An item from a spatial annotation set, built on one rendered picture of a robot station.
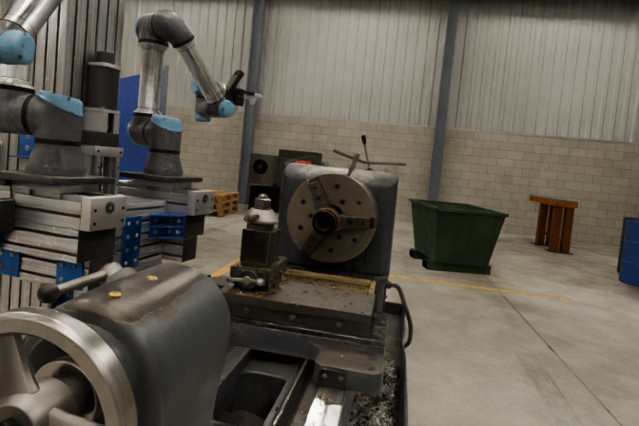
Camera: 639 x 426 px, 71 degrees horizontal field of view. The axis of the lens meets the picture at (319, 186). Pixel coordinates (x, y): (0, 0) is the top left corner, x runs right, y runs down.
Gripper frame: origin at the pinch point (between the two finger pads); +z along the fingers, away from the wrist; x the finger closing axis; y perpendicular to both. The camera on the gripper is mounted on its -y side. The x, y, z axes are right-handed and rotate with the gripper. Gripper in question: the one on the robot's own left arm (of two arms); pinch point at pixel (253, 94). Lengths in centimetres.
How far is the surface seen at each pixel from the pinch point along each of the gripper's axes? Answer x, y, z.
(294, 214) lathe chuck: 74, 41, -39
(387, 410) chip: 126, 84, -42
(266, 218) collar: 106, 31, -86
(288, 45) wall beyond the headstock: -675, -176, 702
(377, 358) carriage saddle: 137, 50, -81
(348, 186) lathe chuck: 88, 27, -30
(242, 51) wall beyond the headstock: -778, -138, 644
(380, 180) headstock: 89, 24, -11
